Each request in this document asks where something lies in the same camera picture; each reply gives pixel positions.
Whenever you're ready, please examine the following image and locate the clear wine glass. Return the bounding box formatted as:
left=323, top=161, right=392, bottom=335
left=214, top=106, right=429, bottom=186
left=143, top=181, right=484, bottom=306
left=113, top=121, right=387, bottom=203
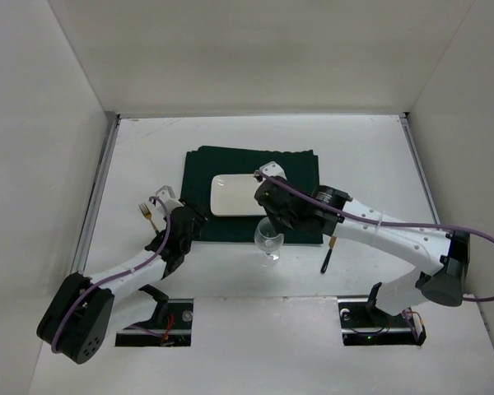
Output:
left=254, top=217, right=285, bottom=267

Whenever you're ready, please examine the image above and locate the left aluminium table rail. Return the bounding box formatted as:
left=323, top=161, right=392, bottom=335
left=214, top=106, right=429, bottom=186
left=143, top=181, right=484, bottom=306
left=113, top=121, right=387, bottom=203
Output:
left=69, top=111, right=121, bottom=274

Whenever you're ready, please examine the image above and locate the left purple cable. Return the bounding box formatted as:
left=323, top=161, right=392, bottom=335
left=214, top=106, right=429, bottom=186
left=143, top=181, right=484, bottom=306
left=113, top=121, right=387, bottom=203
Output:
left=49, top=195, right=178, bottom=355

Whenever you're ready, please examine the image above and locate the aluminium table rail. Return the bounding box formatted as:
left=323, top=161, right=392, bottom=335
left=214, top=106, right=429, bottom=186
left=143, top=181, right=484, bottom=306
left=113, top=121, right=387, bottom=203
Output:
left=399, top=113, right=440, bottom=224
left=69, top=111, right=121, bottom=274

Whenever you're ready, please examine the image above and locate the gold fork dark handle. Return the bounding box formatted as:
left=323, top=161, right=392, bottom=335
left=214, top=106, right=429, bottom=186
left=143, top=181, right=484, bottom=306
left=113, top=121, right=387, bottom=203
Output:
left=138, top=202, right=160, bottom=235

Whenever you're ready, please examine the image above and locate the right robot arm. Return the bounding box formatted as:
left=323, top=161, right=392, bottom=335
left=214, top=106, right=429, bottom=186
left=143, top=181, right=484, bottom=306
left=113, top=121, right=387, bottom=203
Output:
left=254, top=173, right=470, bottom=316

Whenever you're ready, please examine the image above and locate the right aluminium table rail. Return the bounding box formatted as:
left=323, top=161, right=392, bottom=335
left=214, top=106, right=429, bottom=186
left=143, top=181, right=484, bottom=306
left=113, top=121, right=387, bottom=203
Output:
left=399, top=113, right=440, bottom=224

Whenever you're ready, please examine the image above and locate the dark green cloth placemat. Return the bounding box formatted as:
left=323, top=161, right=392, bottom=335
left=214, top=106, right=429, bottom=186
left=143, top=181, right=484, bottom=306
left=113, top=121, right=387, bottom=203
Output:
left=181, top=146, right=319, bottom=243

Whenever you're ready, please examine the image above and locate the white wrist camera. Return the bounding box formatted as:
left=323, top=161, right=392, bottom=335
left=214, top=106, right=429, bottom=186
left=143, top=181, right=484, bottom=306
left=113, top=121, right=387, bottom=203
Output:
left=149, top=185, right=184, bottom=214
left=254, top=161, right=287, bottom=182

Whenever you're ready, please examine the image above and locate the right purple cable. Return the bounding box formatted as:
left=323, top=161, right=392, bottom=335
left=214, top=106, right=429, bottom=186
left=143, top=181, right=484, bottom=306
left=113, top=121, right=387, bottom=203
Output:
left=253, top=169, right=494, bottom=343

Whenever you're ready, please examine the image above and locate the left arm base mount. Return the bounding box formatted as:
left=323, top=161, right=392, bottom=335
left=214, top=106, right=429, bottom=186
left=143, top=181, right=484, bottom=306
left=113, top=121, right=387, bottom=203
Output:
left=114, top=285, right=193, bottom=348

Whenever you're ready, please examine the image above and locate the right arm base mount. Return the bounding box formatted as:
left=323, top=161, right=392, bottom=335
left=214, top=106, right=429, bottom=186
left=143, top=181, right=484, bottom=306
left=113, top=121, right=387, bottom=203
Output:
left=338, top=282, right=427, bottom=346

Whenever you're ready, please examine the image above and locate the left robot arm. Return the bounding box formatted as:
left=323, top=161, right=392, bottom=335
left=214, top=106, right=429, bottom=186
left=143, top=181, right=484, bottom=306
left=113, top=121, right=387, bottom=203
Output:
left=36, top=197, right=207, bottom=365

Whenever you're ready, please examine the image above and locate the white rectangular plate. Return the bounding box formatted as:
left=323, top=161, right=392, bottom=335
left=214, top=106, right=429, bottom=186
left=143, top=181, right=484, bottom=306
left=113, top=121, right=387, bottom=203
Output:
left=210, top=174, right=266, bottom=217

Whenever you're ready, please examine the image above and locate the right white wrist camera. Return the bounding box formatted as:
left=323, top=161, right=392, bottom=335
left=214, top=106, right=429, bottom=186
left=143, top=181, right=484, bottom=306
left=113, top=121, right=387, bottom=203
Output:
left=254, top=161, right=287, bottom=182

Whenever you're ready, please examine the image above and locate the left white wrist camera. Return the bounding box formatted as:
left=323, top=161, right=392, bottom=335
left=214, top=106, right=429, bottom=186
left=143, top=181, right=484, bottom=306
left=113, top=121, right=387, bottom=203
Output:
left=149, top=185, right=184, bottom=214

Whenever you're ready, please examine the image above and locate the gold knife dark handle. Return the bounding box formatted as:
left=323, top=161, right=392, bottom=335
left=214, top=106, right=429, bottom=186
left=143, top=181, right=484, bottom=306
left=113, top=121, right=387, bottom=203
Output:
left=320, top=237, right=337, bottom=275

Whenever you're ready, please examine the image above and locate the purple cable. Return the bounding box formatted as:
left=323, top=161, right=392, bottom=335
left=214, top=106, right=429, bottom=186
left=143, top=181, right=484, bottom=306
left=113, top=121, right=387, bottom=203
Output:
left=49, top=195, right=178, bottom=355
left=253, top=169, right=494, bottom=343

